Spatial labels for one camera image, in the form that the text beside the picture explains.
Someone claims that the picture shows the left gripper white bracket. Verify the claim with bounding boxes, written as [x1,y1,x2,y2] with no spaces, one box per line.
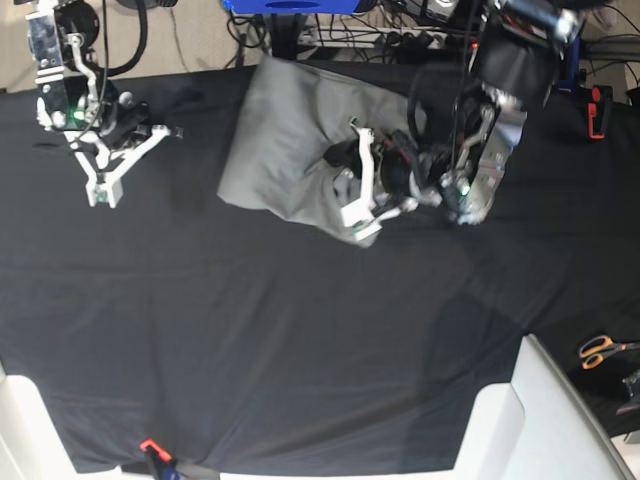
[322,117,444,237]

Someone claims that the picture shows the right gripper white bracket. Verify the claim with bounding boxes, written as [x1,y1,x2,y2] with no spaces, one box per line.
[62,90,186,210]

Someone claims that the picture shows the grey T-shirt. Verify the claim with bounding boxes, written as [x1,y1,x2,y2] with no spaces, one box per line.
[218,58,408,248]

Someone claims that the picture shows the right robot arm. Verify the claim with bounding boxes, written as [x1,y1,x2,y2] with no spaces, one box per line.
[25,1,183,208]

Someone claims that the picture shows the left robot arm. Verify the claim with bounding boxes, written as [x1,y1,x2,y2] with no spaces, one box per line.
[340,1,584,243]

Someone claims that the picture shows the black table cloth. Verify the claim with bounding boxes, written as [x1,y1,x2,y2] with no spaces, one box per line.
[1,67,639,475]

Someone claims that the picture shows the white power strip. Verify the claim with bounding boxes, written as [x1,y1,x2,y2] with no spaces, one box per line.
[297,24,449,49]

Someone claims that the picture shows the black stand pole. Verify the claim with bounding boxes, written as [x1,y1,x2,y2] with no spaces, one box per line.
[270,14,302,60]

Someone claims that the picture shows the blue box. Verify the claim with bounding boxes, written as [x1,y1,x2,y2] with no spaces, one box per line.
[221,0,360,15]

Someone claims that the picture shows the red black clamp right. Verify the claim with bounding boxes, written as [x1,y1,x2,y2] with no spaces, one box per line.
[587,85,613,140]

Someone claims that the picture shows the red blue clamp bottom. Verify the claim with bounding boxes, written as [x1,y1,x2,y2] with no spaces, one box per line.
[139,438,182,480]

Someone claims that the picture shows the black tool right edge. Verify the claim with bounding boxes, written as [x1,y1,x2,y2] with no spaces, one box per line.
[616,370,640,415]

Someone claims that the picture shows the orange handled scissors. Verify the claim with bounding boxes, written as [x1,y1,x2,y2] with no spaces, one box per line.
[578,335,639,370]

